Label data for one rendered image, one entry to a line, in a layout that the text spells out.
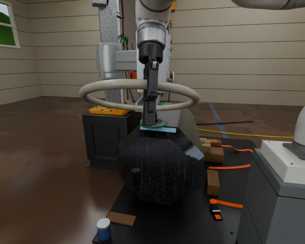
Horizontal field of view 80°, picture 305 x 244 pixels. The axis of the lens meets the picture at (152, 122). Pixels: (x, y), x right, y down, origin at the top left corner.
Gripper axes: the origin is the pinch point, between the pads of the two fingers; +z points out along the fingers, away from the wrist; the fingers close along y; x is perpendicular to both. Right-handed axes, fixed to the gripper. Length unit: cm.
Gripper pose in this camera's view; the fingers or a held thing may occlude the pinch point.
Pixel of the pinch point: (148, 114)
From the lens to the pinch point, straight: 53.9
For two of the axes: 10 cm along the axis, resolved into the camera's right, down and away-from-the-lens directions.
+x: -9.8, -0.5, -1.8
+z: -0.3, 10.0, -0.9
